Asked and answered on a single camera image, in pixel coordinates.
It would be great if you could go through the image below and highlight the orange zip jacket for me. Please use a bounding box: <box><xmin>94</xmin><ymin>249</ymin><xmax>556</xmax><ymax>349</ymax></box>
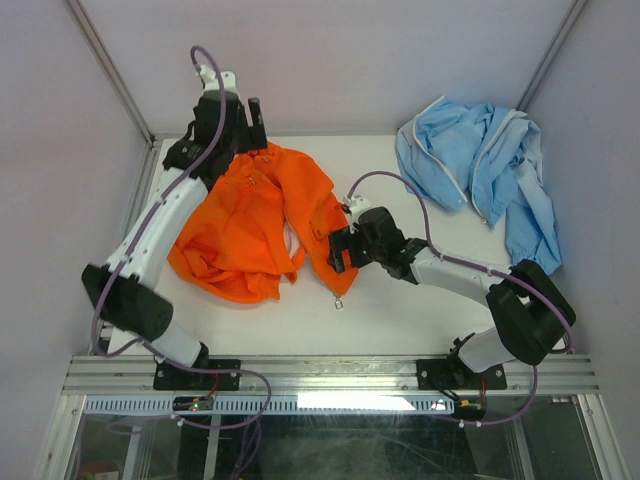
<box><xmin>168</xmin><ymin>144</ymin><xmax>357</xmax><ymax>304</ymax></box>

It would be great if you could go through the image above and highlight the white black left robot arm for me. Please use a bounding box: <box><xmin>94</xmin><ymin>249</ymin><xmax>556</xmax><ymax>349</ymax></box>
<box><xmin>81</xmin><ymin>90</ymin><xmax>268</xmax><ymax>389</ymax></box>

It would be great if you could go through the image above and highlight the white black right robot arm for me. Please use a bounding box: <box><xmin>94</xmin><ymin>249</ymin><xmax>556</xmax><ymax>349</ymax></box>
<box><xmin>328</xmin><ymin>207</ymin><xmax>576</xmax><ymax>387</ymax></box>

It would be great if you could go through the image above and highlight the light blue zip jacket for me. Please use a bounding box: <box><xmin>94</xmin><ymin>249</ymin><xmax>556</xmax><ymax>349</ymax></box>
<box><xmin>395</xmin><ymin>97</ymin><xmax>562</xmax><ymax>275</ymax></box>

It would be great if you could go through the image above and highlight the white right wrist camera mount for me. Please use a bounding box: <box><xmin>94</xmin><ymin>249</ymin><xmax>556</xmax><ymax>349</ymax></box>
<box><xmin>342</xmin><ymin>194</ymin><xmax>373</xmax><ymax>233</ymax></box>

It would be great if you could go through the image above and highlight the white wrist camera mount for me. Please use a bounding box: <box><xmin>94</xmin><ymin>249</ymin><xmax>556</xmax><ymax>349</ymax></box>
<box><xmin>342</xmin><ymin>194</ymin><xmax>373</xmax><ymax>233</ymax></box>
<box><xmin>196</xmin><ymin>64</ymin><xmax>239</xmax><ymax>95</ymax></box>

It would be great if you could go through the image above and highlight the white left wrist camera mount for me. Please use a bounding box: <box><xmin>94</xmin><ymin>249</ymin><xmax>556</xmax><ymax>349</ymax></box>
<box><xmin>196</xmin><ymin>64</ymin><xmax>239</xmax><ymax>95</ymax></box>

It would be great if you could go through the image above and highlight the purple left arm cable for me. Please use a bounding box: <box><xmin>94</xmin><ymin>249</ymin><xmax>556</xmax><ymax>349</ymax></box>
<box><xmin>89</xmin><ymin>45</ymin><xmax>274</xmax><ymax>431</ymax></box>

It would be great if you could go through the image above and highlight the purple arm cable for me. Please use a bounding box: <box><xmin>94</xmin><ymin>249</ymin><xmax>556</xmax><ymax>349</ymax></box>
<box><xmin>347</xmin><ymin>171</ymin><xmax>576</xmax><ymax>429</ymax></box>
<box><xmin>89</xmin><ymin>45</ymin><xmax>274</xmax><ymax>431</ymax></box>

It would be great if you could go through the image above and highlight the left aluminium corner post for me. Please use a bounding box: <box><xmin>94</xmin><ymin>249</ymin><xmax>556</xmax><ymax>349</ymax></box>
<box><xmin>62</xmin><ymin>0</ymin><xmax>155</xmax><ymax>145</ymax></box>

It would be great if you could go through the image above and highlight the aluminium corner post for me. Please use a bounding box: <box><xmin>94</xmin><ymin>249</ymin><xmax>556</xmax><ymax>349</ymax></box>
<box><xmin>62</xmin><ymin>0</ymin><xmax>155</xmax><ymax>145</ymax></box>
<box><xmin>516</xmin><ymin>0</ymin><xmax>590</xmax><ymax>111</ymax></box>

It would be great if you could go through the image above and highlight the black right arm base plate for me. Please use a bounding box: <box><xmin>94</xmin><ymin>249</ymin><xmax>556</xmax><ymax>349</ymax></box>
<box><xmin>415</xmin><ymin>358</ymin><xmax>507</xmax><ymax>392</ymax></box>

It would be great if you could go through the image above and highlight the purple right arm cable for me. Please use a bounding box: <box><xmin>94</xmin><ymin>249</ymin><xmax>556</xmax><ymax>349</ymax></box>
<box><xmin>347</xmin><ymin>171</ymin><xmax>576</xmax><ymax>429</ymax></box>

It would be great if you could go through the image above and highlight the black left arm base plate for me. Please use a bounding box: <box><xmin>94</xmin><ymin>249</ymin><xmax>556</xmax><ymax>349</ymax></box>
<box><xmin>153</xmin><ymin>358</ymin><xmax>241</xmax><ymax>392</ymax></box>

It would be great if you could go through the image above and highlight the right aluminium corner post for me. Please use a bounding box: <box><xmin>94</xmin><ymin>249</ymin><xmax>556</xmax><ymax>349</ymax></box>
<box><xmin>516</xmin><ymin>0</ymin><xmax>590</xmax><ymax>111</ymax></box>

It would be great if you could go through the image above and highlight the aluminium front rail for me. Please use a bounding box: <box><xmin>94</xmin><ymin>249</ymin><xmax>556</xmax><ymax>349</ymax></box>
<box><xmin>62</xmin><ymin>355</ymin><xmax>600</xmax><ymax>396</ymax></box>

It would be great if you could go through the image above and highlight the white slotted cable duct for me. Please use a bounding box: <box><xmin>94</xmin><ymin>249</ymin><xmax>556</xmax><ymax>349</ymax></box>
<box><xmin>84</xmin><ymin>392</ymin><xmax>455</xmax><ymax>416</ymax></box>

